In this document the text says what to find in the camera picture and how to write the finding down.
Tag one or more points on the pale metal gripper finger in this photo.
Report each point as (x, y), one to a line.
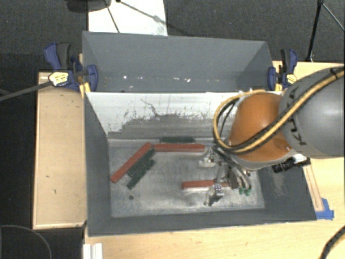
(217, 191)
(207, 163)

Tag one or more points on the red-brown flat block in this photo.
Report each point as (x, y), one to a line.
(179, 147)
(130, 163)
(196, 184)

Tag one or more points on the dark green flat block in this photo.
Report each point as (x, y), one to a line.
(140, 174)
(143, 160)
(176, 139)

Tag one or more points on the grey metal bin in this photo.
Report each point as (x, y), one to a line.
(167, 63)

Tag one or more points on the pale wood board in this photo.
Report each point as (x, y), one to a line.
(60, 150)

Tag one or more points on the black cylinder on white bracket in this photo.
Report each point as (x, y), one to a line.
(283, 166)

